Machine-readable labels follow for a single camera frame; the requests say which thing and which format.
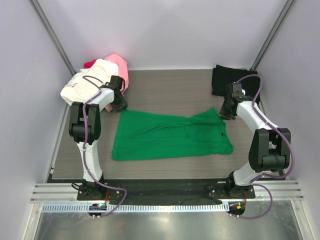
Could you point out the aluminium rail right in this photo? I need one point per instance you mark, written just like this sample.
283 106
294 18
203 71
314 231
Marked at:
281 190

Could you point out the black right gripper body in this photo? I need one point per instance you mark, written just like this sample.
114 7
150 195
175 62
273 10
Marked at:
225 112

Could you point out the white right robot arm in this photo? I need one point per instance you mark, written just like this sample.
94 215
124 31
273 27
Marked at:
270 149

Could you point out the green t-shirt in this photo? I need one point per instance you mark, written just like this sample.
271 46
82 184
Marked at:
150 136

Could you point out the aluminium frame post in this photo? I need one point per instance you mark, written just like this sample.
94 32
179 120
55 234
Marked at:
52 34
279 21

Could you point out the pink t-shirt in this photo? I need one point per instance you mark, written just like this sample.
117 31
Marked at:
120 70

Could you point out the aluminium frame post right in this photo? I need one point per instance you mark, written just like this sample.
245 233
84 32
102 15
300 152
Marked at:
279 21

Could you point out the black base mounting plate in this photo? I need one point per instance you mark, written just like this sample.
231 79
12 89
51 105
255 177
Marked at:
170 191

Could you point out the folded black t-shirt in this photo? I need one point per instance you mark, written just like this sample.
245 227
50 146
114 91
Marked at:
222 76

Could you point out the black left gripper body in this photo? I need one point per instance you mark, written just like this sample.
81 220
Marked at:
120 103

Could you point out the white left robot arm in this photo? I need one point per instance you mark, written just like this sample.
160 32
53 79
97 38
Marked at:
85 128

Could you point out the red t-shirt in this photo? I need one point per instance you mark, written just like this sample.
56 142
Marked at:
89 64

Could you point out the slotted cable duct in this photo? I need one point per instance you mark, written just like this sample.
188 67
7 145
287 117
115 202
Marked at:
92 208

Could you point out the white t-shirt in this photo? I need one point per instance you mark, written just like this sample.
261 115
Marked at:
84 84

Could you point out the aluminium frame post left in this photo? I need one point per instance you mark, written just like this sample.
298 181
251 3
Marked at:
52 34

